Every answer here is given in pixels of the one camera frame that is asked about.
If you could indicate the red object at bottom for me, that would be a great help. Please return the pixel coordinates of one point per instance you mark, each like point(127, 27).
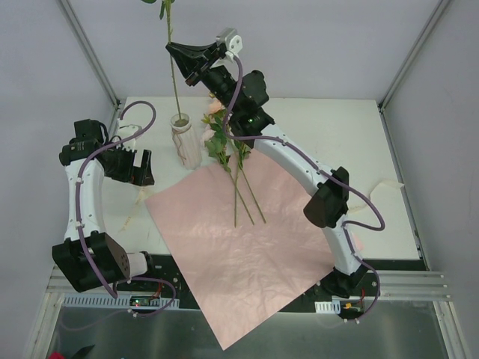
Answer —
point(56, 355)

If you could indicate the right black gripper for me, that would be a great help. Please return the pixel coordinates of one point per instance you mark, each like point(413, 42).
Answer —
point(204, 66)

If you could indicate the white cable duct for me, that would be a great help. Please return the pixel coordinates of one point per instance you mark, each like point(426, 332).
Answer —
point(102, 301)
point(337, 307)

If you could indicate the aluminium frame post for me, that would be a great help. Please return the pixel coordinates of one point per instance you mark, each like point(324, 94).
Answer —
point(425, 33)
point(85, 45)

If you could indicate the pink flowers with green leaves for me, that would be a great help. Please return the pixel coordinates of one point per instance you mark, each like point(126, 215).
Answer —
point(229, 154)

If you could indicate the right aluminium frame post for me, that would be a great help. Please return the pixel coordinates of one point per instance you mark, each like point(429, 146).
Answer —
point(425, 33)

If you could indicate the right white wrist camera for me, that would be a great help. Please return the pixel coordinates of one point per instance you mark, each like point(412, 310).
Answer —
point(232, 42)

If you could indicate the left white cable duct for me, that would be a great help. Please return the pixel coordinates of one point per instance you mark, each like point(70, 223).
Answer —
point(102, 301)

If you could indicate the aluminium extrusion rail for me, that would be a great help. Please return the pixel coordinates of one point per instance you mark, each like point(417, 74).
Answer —
point(392, 285)

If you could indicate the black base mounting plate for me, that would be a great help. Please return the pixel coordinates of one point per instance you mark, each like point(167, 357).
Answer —
point(167, 269)

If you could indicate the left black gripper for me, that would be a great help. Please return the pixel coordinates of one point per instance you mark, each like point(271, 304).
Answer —
point(135, 167)

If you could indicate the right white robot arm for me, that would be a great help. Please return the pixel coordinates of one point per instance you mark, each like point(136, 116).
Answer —
point(328, 188)

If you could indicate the single pink rose stem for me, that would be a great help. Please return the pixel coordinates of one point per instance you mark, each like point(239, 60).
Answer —
point(165, 12)

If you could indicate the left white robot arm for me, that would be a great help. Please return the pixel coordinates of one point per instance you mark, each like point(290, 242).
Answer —
point(89, 257)

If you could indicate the right white cable duct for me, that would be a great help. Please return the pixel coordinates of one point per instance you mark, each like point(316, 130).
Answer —
point(337, 307)

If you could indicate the purple wrapping paper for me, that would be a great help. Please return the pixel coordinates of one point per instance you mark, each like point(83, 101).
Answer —
point(242, 260)

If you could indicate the white ribbed ceramic vase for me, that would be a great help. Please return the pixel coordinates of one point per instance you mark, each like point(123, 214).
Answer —
point(186, 141)

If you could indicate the left aluminium frame post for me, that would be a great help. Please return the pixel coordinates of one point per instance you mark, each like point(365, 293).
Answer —
point(85, 45)

